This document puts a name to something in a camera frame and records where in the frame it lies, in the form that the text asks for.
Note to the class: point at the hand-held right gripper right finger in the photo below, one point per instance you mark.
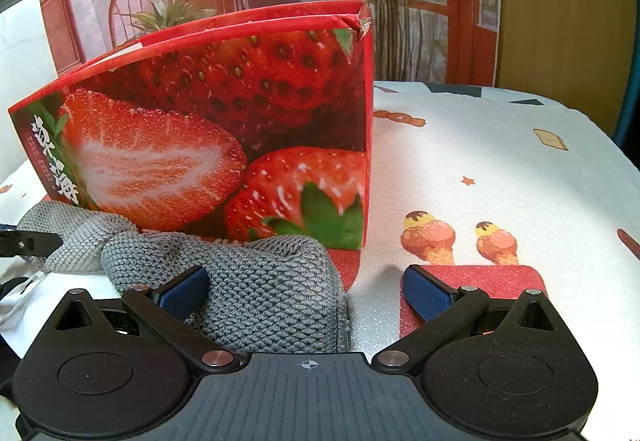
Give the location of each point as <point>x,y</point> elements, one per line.
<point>425,292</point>

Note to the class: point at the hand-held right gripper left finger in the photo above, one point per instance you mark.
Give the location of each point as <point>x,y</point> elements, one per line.
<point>187,290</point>

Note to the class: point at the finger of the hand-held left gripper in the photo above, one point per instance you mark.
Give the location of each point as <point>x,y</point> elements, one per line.
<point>30,243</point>

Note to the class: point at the grey knitted cloth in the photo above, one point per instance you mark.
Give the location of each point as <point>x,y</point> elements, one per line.
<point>270,291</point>

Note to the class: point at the red strawberry print box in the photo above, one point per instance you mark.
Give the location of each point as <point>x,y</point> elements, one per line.
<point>225,121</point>

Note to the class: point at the white cloth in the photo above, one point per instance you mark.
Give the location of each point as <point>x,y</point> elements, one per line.
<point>30,316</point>

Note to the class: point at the printed tablecloth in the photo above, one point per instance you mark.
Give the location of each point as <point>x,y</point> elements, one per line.
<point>500,171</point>

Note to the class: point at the blue curtain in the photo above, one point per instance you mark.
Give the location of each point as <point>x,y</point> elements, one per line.
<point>629,116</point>

